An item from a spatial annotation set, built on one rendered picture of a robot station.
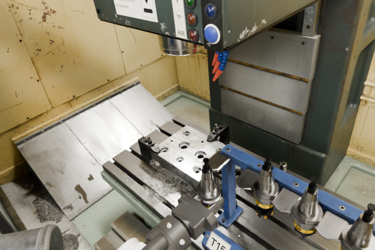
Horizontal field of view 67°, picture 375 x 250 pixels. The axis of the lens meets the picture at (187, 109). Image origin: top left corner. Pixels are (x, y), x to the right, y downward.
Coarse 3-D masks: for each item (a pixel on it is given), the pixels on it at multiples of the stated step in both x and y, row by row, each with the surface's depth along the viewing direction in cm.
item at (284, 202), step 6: (282, 192) 72; (288, 192) 72; (294, 192) 72; (276, 198) 71; (282, 198) 71; (288, 198) 70; (294, 198) 70; (300, 198) 70; (276, 204) 69; (282, 204) 69; (288, 204) 69; (282, 210) 68; (288, 210) 68
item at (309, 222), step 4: (296, 204) 68; (296, 208) 67; (320, 208) 66; (296, 212) 66; (320, 212) 65; (296, 216) 66; (300, 216) 66; (316, 216) 65; (320, 216) 64; (296, 220) 66; (300, 220) 66; (304, 220) 65; (308, 220) 64; (312, 220) 64; (316, 220) 64; (308, 224) 65; (312, 224) 65
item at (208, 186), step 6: (210, 168) 71; (204, 174) 69; (210, 174) 70; (204, 180) 70; (210, 180) 70; (204, 186) 71; (210, 186) 71; (216, 186) 73; (204, 192) 72; (210, 192) 72
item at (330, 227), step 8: (328, 216) 65; (336, 216) 65; (320, 224) 64; (328, 224) 64; (336, 224) 63; (344, 224) 63; (320, 232) 62; (328, 232) 62; (336, 232) 62; (336, 240) 61
